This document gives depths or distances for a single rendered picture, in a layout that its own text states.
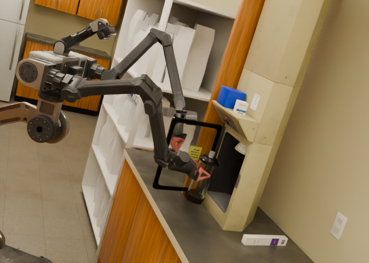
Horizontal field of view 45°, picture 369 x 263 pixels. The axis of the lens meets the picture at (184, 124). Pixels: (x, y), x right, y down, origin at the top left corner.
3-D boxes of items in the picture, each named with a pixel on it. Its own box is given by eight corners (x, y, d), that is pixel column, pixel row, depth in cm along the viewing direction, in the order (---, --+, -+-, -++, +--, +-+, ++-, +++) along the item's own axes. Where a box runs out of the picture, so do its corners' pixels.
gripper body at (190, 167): (190, 158, 223) (178, 155, 220) (198, 167, 215) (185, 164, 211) (186, 170, 225) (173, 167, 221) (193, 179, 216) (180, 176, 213)
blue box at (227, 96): (232, 105, 233) (238, 89, 231) (241, 111, 224) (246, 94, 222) (216, 101, 229) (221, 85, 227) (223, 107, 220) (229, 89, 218)
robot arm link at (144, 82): (154, 69, 182) (145, 84, 175) (165, 94, 190) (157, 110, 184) (67, 75, 201) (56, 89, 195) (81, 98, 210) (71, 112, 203)
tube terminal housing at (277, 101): (238, 204, 259) (281, 78, 242) (265, 234, 230) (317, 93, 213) (200, 200, 249) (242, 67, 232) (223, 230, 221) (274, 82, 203)
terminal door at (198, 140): (201, 192, 246) (223, 125, 237) (151, 189, 231) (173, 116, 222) (200, 191, 247) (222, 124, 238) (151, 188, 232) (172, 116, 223)
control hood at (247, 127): (225, 121, 239) (231, 104, 237) (253, 143, 210) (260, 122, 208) (206, 117, 234) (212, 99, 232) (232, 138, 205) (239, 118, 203)
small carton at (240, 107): (242, 113, 219) (246, 101, 217) (244, 116, 214) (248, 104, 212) (233, 110, 218) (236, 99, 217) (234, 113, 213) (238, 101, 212)
